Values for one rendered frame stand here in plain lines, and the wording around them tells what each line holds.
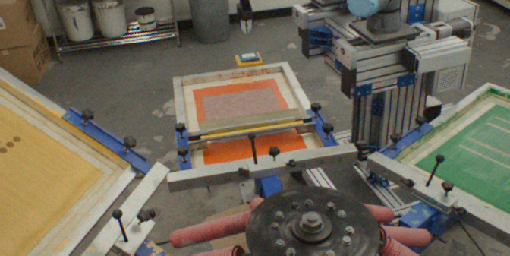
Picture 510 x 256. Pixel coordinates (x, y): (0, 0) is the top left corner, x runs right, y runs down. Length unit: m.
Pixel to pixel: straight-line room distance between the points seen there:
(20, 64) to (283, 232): 4.10
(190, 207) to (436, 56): 1.75
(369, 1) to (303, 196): 1.01
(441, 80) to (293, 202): 1.66
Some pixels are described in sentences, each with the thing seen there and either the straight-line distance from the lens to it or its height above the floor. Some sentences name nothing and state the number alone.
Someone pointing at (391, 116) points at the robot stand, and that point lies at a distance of 2.71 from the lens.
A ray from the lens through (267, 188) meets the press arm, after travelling 1.65.
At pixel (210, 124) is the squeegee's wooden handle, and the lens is 1.95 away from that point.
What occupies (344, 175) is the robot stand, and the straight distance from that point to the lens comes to 3.02.
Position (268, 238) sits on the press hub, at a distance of 1.12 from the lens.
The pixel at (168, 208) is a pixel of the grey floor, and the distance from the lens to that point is 3.20.
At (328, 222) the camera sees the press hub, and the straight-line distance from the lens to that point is 1.14.
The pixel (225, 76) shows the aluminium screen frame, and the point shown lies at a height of 0.98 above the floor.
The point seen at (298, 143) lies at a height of 0.96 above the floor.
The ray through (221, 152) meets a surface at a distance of 1.97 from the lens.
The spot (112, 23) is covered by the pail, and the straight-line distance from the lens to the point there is 5.25.
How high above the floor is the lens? 2.12
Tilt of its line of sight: 32 degrees down
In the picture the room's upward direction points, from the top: 4 degrees counter-clockwise
